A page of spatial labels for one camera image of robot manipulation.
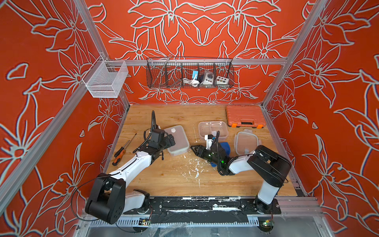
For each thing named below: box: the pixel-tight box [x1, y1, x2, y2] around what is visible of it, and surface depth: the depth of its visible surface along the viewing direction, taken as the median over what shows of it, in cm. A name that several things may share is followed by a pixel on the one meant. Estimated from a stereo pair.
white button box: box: [216, 75, 230, 86], surface depth 96 cm
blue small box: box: [191, 70, 199, 80], surface depth 85 cm
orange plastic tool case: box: [225, 104, 266, 129], surface depth 108 cm
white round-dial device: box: [202, 71, 215, 85], surface depth 93 cm
